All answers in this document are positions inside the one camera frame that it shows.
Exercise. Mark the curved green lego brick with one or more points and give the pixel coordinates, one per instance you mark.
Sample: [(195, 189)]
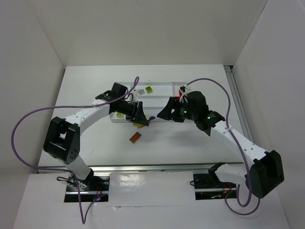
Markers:
[(139, 126)]

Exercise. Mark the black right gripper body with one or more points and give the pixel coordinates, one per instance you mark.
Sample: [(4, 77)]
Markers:
[(177, 111)]

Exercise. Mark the red lego brick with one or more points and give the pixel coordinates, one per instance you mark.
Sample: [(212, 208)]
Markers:
[(179, 94)]

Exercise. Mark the white compartment sorting tray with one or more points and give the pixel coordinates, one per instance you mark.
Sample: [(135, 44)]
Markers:
[(154, 102)]

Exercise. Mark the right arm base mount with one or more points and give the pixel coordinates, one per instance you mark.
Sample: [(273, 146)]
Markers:
[(208, 189)]

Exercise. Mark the green square lego brick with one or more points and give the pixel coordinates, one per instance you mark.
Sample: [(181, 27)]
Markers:
[(148, 89)]

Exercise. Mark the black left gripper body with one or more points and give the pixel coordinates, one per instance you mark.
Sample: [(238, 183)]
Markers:
[(137, 111)]

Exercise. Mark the aluminium rail right side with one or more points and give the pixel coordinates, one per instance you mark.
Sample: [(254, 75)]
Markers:
[(238, 102)]

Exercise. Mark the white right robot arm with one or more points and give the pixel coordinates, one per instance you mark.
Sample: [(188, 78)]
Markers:
[(261, 172)]

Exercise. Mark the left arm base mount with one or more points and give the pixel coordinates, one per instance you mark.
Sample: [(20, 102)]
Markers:
[(99, 193)]

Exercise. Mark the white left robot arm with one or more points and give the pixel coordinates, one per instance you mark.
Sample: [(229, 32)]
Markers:
[(62, 141)]

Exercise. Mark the brown lego plate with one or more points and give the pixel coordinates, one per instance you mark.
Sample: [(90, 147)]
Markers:
[(135, 137)]

